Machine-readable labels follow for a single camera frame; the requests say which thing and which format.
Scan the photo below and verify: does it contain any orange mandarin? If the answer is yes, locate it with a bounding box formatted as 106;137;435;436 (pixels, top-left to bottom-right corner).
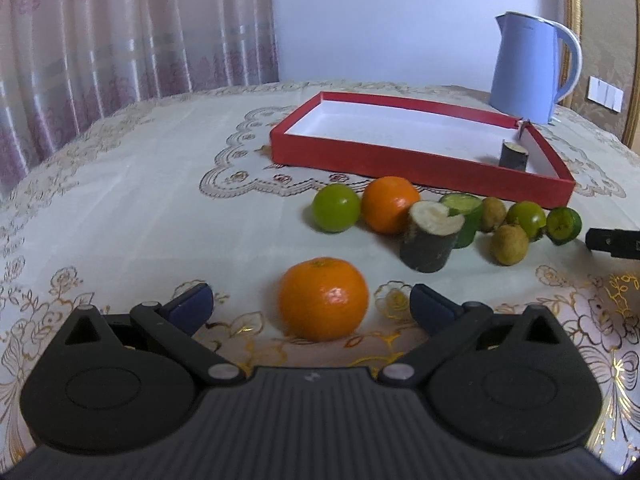
361;177;420;235
277;257;369;342

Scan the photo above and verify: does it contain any large green lime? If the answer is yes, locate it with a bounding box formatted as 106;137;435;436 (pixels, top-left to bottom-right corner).
311;183;360;233

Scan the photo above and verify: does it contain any far brown longan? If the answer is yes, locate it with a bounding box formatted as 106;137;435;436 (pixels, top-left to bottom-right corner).
480;196;508;233

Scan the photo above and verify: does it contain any green yellowish round fruit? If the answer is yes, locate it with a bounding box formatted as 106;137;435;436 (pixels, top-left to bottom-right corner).
506;200;547;242

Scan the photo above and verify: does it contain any near brown longan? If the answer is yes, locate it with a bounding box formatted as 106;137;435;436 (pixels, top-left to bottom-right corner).
490;224;529;266

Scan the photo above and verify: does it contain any embroidered cream tablecloth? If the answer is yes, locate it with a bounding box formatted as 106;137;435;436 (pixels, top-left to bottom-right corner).
1;81;639;470

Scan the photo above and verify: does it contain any white wall switch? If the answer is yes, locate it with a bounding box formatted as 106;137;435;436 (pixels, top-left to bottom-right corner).
587;76;624;113

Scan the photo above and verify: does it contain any far orange mandarin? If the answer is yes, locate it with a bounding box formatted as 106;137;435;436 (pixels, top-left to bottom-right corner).
361;177;420;235

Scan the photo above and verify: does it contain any brown longan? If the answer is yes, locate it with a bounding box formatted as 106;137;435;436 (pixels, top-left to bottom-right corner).
490;224;529;266
480;196;508;233

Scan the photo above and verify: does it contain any blue electric kettle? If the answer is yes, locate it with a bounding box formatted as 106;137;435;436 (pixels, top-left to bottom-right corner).
489;11;582;124

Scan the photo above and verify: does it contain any small dark sugarcane piece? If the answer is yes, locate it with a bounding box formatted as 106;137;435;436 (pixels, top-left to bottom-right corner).
499;141;529;172

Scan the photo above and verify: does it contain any large dark sugarcane piece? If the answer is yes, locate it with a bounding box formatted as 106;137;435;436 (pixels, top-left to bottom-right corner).
399;200;465;273

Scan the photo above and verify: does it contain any near orange mandarin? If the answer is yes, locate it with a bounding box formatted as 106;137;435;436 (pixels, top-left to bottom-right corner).
277;257;369;342

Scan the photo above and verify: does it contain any green cucumber piece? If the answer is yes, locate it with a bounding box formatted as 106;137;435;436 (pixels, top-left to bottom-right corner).
439;193;483;248

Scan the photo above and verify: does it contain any dark green small lime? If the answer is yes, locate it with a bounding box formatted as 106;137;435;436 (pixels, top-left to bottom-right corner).
546;207;582;246

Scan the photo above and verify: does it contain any pink patterned curtain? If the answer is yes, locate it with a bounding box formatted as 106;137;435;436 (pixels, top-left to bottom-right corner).
1;0;279;194

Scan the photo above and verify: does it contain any gold mirror frame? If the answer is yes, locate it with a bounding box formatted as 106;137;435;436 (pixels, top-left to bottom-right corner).
562;0;639;150

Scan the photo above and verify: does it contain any red shallow box tray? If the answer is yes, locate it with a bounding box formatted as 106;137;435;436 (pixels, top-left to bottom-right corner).
270;91;575;208

